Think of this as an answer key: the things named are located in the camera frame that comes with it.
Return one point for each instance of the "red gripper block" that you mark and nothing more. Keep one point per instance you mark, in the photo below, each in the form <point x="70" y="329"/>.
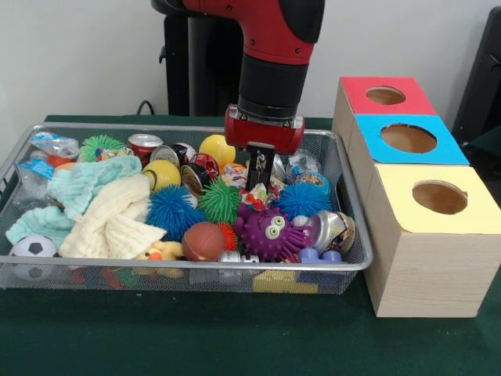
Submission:
<point x="262" y="135"/>

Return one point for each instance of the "colourful patterned cloth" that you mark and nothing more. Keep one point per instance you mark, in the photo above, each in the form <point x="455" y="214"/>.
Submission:
<point x="258" y="197"/>

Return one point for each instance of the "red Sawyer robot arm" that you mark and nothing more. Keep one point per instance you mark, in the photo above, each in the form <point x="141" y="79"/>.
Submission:
<point x="274" y="27"/>

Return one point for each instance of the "shallow mesh bin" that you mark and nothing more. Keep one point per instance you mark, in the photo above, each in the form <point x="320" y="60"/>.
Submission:
<point x="195" y="280"/>

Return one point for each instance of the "wooden box with three holes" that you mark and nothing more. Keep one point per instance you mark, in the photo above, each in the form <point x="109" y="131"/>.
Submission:
<point x="430" y="274"/>

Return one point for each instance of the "green spiky rubber ball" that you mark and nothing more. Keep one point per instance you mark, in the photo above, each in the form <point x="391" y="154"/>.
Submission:
<point x="219" y="201"/>

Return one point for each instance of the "blue spiky rubber ball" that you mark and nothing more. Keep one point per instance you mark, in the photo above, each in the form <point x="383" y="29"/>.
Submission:
<point x="174" y="211"/>
<point x="301" y="199"/>

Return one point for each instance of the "plain yellow ball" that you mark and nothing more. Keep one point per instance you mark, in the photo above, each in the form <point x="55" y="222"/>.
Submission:
<point x="215" y="149"/>

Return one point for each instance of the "purple spiky monster toy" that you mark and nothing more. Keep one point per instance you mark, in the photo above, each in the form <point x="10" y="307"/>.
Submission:
<point x="262" y="235"/>

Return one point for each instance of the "brown toy football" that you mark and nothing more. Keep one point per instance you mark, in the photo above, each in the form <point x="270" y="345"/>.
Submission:
<point x="203" y="241"/>

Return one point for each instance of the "yellow smiley ball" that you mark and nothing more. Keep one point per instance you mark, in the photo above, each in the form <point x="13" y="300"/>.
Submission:
<point x="164" y="172"/>

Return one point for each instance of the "cream waffle cloth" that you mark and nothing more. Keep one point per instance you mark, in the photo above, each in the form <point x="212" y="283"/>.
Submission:
<point x="113" y="219"/>

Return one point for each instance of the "dark green table cloth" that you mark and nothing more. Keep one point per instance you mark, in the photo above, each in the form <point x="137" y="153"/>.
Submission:
<point x="235" y="337"/>

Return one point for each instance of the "mint green cloth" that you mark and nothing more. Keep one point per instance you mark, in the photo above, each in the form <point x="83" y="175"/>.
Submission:
<point x="86" y="178"/>

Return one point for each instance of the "dark green side-table cloth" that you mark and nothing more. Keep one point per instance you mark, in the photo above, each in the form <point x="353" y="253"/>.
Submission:
<point x="489" y="148"/>

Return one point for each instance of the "black and white soccer ball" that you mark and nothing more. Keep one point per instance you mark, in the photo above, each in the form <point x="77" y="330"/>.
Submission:
<point x="33" y="246"/>

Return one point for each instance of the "black stand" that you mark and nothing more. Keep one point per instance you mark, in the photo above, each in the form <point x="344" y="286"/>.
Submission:
<point x="481" y="78"/>

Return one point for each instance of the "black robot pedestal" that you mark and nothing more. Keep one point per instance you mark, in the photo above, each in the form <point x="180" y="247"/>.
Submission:
<point x="178" y="78"/>

